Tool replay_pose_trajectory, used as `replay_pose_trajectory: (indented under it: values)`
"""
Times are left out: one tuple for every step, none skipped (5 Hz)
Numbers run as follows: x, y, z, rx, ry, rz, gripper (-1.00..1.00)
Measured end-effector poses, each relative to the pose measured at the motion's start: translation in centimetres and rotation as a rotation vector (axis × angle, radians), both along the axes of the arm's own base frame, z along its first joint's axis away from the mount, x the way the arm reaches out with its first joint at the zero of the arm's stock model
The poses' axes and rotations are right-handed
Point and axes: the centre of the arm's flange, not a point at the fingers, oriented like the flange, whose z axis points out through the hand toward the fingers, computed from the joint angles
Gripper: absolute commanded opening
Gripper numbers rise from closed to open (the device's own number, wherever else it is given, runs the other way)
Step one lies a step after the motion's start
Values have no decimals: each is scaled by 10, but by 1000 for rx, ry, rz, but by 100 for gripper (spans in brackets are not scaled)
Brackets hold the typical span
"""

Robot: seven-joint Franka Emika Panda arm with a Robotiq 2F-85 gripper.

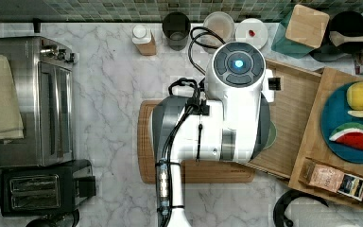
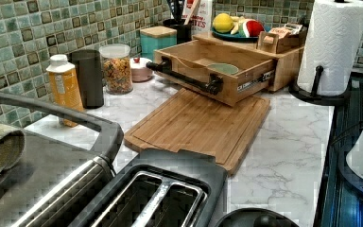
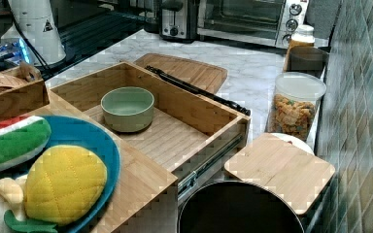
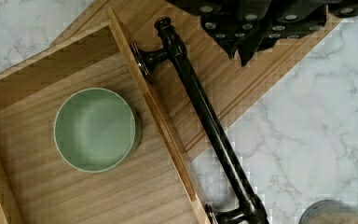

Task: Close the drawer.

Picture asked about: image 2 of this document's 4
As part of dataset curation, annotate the wooden spoon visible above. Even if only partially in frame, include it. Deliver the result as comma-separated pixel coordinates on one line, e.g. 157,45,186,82
184,0,200,26

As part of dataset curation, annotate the yellow toy lemon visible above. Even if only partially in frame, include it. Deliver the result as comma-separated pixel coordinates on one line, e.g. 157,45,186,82
212,13,234,33

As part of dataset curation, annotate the black paper towel holder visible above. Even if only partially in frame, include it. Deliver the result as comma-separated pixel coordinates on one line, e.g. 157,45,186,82
289,65,351,106

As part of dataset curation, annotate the black round object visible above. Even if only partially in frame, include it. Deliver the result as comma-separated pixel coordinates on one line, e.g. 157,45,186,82
216,208,299,227

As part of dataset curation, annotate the toy watermelon slice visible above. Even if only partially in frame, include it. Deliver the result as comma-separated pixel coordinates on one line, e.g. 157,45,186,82
238,20,265,38

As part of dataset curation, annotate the toy banana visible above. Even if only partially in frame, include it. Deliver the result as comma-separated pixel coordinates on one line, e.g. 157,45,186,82
231,16,245,35

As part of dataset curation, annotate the stainless toaster oven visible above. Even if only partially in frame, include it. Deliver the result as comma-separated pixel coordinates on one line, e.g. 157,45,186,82
0,92,123,227

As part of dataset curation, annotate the orange bottle with white cap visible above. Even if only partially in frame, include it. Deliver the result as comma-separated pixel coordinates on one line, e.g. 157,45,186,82
46,54,83,111

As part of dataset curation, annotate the black utensil holder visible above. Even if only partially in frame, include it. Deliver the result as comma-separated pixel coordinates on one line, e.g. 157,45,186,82
163,19,192,44

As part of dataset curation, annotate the dark grey cylindrical canister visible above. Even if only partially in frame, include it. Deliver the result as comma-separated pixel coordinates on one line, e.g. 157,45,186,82
69,49,104,109

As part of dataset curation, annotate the teal plate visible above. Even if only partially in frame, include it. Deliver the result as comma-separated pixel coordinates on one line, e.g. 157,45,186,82
211,27,258,43

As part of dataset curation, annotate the light green bowl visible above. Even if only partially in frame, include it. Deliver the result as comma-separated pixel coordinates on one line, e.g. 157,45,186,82
207,63,239,75

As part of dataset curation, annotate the clear jar of cereal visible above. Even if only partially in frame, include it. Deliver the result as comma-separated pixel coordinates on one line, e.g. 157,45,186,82
99,44,133,95

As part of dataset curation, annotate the wooden drawer with black handle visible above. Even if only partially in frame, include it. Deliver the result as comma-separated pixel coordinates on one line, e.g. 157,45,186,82
147,40,276,106

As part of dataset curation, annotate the wooden tea bag box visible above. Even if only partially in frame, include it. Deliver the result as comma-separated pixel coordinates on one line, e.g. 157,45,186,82
256,25,307,54

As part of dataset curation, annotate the white oats box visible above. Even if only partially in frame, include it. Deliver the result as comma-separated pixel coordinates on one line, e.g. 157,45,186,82
181,0,214,35

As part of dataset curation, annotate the teal canister with wooden lid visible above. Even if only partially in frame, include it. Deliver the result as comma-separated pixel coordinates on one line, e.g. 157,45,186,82
140,26,177,60

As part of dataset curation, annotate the bamboo cutting board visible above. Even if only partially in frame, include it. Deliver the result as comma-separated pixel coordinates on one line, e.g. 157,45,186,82
124,89,270,175

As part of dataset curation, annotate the dark tea bag packet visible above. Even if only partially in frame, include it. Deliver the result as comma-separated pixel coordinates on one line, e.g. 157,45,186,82
285,23,303,34

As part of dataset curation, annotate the brown tea bag packet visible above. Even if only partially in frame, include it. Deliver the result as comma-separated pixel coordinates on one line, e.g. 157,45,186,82
269,27,291,39

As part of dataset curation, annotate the black two-slot toaster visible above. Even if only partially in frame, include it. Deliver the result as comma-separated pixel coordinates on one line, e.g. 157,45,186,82
69,148,227,227

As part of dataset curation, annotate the white paper towel roll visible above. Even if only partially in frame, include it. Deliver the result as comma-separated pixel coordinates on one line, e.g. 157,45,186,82
298,0,363,96

